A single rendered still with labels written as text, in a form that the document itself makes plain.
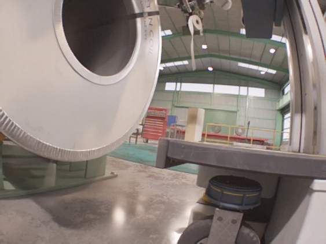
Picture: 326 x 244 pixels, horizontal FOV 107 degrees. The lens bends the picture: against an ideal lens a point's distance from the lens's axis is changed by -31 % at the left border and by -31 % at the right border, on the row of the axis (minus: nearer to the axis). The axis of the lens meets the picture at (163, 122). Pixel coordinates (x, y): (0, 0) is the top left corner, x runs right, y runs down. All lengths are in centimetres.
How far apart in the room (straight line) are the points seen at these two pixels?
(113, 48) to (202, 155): 92
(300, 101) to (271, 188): 38
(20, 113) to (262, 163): 55
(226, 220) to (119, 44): 97
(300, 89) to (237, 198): 54
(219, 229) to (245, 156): 16
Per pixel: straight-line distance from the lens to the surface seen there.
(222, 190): 30
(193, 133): 525
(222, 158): 23
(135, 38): 100
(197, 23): 184
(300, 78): 76
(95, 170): 107
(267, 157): 23
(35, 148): 57
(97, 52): 114
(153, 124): 568
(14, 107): 53
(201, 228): 36
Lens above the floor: 32
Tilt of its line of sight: 4 degrees up
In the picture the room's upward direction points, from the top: 8 degrees clockwise
